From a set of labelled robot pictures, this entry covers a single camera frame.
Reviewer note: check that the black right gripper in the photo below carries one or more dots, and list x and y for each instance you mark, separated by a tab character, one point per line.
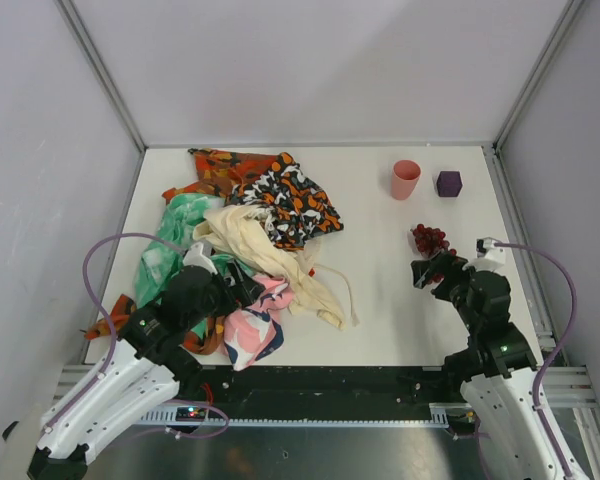
441	270

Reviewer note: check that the black orange white patterned cloth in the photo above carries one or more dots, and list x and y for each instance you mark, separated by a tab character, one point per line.
298	208

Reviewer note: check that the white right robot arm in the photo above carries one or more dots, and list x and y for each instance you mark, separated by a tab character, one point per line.
497	373

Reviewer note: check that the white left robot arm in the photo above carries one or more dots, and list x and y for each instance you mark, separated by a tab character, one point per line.
145	367

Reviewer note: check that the pink plastic cup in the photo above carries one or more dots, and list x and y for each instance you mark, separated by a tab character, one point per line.
405	176

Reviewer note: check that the cream cloth with strings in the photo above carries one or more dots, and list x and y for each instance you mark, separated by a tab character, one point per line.
238	231

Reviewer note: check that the red grape bunch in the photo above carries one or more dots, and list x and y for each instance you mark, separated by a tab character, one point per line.
430	241

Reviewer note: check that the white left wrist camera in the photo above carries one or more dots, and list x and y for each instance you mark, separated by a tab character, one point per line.
197	255

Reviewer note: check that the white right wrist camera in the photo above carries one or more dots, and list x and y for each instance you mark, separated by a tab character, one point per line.
489	256

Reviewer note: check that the grey slotted cable duct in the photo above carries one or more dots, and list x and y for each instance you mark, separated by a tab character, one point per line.
394	413

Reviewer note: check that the orange red camouflage cloth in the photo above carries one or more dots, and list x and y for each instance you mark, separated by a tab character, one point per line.
220	171

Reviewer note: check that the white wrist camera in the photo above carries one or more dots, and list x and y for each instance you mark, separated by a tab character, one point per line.
197	255
489	256

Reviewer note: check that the green tie-dye cloth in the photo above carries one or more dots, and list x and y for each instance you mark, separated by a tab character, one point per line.
158	262

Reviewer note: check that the purple cube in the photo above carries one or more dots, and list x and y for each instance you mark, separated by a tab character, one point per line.
449	184

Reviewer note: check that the pink shark print cloth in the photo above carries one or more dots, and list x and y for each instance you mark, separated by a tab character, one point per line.
255	332

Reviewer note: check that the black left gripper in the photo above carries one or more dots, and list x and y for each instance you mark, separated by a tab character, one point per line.
238	280

